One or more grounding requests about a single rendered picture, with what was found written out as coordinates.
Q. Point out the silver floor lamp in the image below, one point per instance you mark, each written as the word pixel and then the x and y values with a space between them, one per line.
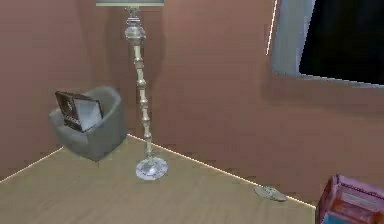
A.
pixel 143 100

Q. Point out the grey armchair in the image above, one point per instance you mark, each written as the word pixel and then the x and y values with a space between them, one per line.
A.
pixel 100 140

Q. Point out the grey flat slipper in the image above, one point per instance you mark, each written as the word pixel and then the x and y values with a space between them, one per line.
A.
pixel 270 193

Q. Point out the grey framed window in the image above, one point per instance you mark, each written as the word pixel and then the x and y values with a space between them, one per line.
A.
pixel 343 36

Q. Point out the pink box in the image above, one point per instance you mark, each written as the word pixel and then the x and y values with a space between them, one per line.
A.
pixel 350 203

